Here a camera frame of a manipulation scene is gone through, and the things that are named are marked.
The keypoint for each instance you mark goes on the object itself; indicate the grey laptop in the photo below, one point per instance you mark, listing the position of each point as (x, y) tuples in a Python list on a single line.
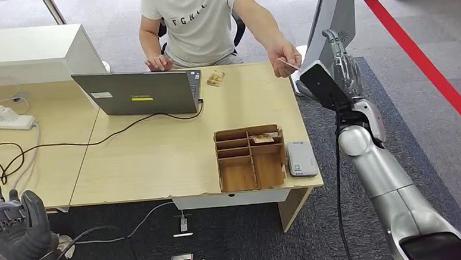
[(141, 90)]

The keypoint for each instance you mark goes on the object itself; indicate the white plug in floor outlet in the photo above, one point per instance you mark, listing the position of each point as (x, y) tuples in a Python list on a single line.
[(183, 225)]

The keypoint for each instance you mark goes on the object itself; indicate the person's left hand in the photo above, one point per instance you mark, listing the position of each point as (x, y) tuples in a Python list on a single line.
[(283, 53)]

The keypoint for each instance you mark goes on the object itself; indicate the white round base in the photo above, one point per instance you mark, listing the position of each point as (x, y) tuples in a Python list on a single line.
[(302, 49)]

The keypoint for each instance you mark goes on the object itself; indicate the person's right hand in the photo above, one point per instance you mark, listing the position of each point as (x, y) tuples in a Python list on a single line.
[(160, 63)]

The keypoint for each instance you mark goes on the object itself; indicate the wooden desk leg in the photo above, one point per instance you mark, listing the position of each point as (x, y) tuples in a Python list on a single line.
[(294, 208)]

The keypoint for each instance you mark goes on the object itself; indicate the person's right forearm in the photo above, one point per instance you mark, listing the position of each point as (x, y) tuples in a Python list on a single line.
[(149, 42)]

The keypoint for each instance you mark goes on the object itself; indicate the white power strip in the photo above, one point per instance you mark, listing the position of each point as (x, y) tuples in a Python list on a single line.
[(5, 123)]

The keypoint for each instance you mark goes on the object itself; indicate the metal pole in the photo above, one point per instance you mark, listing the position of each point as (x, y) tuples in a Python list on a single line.
[(53, 10)]

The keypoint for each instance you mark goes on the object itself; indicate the wooden divided organizer box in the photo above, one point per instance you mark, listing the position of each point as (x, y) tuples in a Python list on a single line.
[(236, 172)]

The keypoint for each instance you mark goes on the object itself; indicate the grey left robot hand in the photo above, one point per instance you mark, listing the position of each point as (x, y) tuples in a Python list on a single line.
[(23, 238)]

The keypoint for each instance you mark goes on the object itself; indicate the white ID card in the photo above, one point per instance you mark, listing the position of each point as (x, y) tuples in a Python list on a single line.
[(289, 64)]

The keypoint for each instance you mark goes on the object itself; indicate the person's left forearm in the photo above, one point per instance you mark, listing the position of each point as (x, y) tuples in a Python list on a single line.
[(262, 25)]

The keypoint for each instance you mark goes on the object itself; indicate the white cabinet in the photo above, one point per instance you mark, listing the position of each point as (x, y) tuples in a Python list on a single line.
[(21, 53)]

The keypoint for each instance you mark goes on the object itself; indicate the grey white card reader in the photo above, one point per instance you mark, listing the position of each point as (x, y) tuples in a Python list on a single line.
[(302, 159)]

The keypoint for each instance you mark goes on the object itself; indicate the person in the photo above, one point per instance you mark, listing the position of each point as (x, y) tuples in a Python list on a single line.
[(197, 28)]

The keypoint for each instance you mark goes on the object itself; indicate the white charger plug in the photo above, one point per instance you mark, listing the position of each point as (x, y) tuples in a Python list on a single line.
[(8, 113)]

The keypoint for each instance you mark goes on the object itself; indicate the white desk drawer panel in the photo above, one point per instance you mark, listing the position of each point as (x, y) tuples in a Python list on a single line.
[(230, 200)]

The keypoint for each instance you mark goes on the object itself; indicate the small grey adapter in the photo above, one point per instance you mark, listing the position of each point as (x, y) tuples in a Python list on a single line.
[(19, 96)]

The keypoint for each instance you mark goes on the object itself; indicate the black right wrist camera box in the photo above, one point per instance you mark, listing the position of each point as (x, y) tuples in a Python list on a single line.
[(323, 84)]

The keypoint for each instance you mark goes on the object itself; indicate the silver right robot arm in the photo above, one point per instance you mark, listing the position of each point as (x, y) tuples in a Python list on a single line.
[(383, 176)]

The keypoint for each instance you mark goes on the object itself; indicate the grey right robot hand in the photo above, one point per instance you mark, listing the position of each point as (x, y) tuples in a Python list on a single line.
[(348, 75)]

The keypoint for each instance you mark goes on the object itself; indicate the grey kiosk screen stand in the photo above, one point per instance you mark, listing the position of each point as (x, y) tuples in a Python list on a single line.
[(334, 9)]

